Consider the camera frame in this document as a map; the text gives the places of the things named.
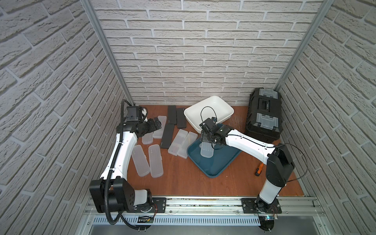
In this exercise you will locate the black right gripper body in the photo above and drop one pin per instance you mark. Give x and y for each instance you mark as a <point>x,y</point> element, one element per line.
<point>205,138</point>

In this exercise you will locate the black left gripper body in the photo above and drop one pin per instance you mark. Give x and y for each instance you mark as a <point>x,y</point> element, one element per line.
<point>154,126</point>

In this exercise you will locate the clear pencil case rounded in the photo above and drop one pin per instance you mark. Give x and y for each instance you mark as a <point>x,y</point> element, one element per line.
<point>206,150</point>
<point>155,161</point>
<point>140,161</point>

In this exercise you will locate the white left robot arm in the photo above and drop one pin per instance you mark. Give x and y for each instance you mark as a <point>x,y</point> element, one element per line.
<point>122,197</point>

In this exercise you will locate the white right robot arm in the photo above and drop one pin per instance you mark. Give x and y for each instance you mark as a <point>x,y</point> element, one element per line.
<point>277,159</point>

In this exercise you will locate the black pencil case near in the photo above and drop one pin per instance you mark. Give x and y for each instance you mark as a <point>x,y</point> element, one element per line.
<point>167,136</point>

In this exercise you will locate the black pencil case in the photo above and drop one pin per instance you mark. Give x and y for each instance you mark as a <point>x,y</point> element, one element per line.
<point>172,114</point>
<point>167,136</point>
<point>181,119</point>

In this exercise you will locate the black pencil case far right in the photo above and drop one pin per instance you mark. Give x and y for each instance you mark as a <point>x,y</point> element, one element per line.
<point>181,119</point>

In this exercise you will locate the black pencil case far left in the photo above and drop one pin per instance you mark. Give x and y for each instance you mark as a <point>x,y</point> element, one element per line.
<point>172,114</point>

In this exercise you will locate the white plastic tray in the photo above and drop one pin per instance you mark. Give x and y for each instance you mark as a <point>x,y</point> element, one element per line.
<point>212,107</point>

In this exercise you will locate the teal plastic tray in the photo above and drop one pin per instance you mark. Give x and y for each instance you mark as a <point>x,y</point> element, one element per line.
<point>212,167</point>

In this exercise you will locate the black plastic toolbox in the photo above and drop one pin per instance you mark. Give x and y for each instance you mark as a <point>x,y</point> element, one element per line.
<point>264,117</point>

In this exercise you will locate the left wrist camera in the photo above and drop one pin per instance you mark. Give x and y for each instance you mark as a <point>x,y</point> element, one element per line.
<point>135,113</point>

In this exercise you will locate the orange handled screwdriver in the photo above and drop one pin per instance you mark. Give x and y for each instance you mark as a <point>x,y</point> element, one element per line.
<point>259,169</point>

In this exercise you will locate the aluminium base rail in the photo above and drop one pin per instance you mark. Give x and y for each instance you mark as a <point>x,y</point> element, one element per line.
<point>236,205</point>

